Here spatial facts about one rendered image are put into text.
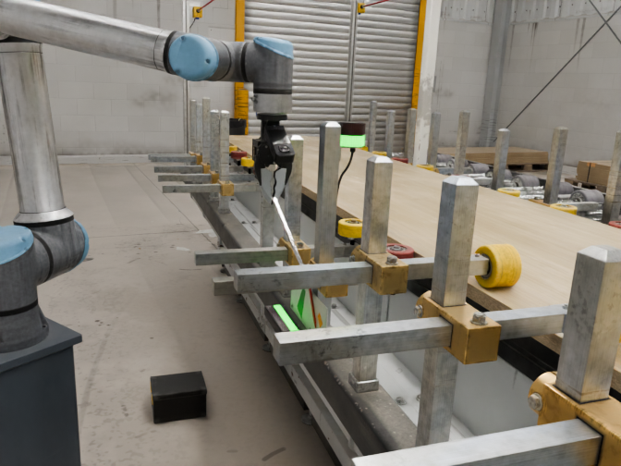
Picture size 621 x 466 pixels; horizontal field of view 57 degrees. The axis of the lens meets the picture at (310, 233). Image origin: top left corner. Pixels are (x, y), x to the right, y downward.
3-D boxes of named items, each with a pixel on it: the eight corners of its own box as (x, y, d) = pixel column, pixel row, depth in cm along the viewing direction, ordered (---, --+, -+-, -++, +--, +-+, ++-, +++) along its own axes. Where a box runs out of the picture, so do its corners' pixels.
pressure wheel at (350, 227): (360, 267, 150) (363, 225, 147) (332, 263, 153) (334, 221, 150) (370, 260, 157) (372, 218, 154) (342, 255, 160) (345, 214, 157)
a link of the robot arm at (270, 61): (258, 38, 136) (298, 39, 133) (257, 92, 139) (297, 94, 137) (244, 34, 127) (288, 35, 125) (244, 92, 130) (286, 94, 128)
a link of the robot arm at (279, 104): (297, 94, 130) (255, 93, 127) (296, 116, 132) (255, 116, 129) (286, 93, 139) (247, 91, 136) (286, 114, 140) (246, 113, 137)
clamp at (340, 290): (325, 298, 121) (326, 275, 120) (305, 277, 133) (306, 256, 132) (350, 296, 123) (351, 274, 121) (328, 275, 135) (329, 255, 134)
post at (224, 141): (220, 225, 246) (221, 110, 234) (219, 223, 250) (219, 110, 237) (228, 225, 247) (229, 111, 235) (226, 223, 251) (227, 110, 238)
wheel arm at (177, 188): (163, 195, 232) (163, 185, 230) (162, 193, 235) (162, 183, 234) (267, 193, 245) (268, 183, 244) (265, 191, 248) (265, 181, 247)
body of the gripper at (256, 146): (280, 162, 143) (282, 113, 140) (290, 167, 135) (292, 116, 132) (250, 162, 141) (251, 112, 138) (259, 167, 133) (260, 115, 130)
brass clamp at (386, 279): (376, 296, 95) (379, 266, 94) (346, 270, 108) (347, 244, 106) (409, 293, 97) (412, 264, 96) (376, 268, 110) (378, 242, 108)
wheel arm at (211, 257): (196, 269, 140) (195, 252, 139) (194, 265, 143) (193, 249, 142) (360, 259, 153) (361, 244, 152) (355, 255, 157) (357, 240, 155)
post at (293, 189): (284, 315, 155) (290, 135, 143) (281, 311, 158) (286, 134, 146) (297, 314, 156) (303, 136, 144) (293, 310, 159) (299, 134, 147)
